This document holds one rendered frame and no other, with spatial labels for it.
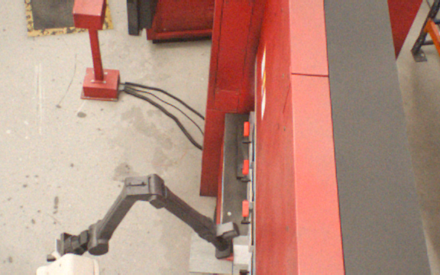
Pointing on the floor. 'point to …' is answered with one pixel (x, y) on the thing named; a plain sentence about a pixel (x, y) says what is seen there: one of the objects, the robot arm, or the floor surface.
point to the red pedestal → (92, 74)
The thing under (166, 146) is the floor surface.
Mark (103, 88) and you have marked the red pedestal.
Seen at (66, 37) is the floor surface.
